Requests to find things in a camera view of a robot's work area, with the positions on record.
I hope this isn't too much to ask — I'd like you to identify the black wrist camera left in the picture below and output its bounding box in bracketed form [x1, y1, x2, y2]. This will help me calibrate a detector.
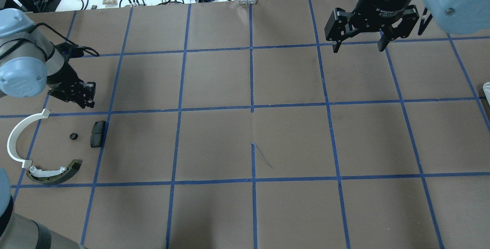
[54, 42, 84, 62]

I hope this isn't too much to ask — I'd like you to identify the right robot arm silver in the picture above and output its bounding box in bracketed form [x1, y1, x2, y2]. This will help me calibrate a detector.
[324, 0, 490, 53]

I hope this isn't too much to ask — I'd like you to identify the green curved brake shoe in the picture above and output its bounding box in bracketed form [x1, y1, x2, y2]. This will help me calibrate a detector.
[26, 159, 82, 185]

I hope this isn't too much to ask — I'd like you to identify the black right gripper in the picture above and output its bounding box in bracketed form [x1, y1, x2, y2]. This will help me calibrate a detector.
[324, 0, 420, 53]

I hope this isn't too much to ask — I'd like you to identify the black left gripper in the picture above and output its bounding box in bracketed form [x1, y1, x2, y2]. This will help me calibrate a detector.
[47, 63, 96, 109]

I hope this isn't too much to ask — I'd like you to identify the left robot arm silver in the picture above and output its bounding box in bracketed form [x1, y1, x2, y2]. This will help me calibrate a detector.
[0, 8, 99, 109]

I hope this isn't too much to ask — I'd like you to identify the white curved plastic bracket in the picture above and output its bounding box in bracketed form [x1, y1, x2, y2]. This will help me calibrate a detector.
[7, 109, 51, 171]

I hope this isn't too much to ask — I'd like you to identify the black brake pad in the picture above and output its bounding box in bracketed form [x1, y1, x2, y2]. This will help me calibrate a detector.
[90, 120, 106, 148]

